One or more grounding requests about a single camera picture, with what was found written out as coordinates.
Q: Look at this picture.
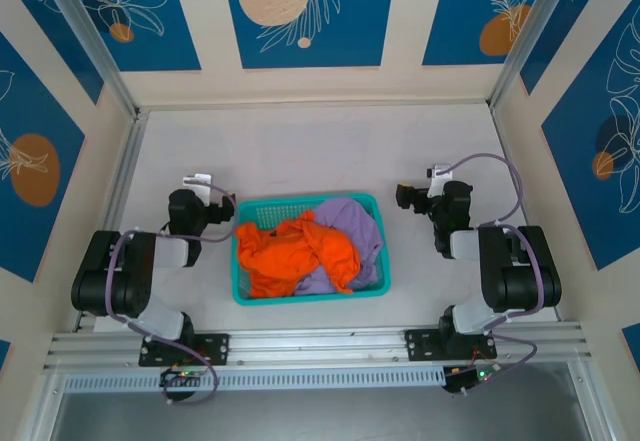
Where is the teal plastic basket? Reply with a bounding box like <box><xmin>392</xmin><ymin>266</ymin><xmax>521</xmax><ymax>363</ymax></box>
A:
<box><xmin>230</xmin><ymin>191</ymin><xmax>392</xmax><ymax>307</ymax></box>

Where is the orange t-shirt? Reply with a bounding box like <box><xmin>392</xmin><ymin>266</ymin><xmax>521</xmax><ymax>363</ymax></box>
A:
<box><xmin>234</xmin><ymin>210</ymin><xmax>362</xmax><ymax>300</ymax></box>

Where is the purple t-shirt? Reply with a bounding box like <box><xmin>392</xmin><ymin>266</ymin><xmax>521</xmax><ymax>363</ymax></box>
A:
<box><xmin>292</xmin><ymin>197</ymin><xmax>385</xmax><ymax>296</ymax></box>

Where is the grey metal sheet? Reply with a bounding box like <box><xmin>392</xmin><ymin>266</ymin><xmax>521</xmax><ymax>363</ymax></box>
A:
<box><xmin>49</xmin><ymin>389</ymin><xmax>591</xmax><ymax>441</ymax></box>

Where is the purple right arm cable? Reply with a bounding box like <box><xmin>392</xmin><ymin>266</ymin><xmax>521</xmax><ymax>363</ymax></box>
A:
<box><xmin>447</xmin><ymin>152</ymin><xmax>546</xmax><ymax>397</ymax></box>

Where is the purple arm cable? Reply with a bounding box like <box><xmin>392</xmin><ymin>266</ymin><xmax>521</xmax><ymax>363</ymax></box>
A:
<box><xmin>106</xmin><ymin>183</ymin><xmax>239</xmax><ymax>406</ymax></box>
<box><xmin>447</xmin><ymin>152</ymin><xmax>546</xmax><ymax>397</ymax></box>

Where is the aluminium table side rail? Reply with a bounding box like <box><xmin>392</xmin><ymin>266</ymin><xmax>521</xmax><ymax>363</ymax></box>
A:
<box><xmin>74</xmin><ymin>110</ymin><xmax>150</xmax><ymax>333</ymax></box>
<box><xmin>492</xmin><ymin>105</ymin><xmax>562</xmax><ymax>322</ymax></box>

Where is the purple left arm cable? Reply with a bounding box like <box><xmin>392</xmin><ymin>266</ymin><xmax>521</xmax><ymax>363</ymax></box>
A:
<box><xmin>106</xmin><ymin>183</ymin><xmax>239</xmax><ymax>406</ymax></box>

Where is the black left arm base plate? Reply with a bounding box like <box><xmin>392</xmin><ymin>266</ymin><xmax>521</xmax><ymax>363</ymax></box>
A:
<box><xmin>138</xmin><ymin>332</ymin><xmax>231</xmax><ymax>367</ymax></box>

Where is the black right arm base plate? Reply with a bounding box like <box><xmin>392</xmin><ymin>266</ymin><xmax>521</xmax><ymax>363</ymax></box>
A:
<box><xmin>404</xmin><ymin>328</ymin><xmax>500</xmax><ymax>363</ymax></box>

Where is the aluminium mounting rail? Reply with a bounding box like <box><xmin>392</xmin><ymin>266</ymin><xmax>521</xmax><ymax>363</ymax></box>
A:
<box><xmin>42</xmin><ymin>320</ymin><xmax>596</xmax><ymax>375</ymax></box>

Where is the aluminium frame post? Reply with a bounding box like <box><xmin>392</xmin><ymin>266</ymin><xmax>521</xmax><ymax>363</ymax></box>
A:
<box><xmin>37</xmin><ymin>0</ymin><xmax>140</xmax><ymax>118</ymax></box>
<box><xmin>488</xmin><ymin>0</ymin><xmax>584</xmax><ymax>110</ymax></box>

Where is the grey slotted cable duct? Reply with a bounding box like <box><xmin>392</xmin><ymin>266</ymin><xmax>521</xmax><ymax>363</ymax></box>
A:
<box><xmin>63</xmin><ymin>364</ymin><xmax>447</xmax><ymax>393</ymax></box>

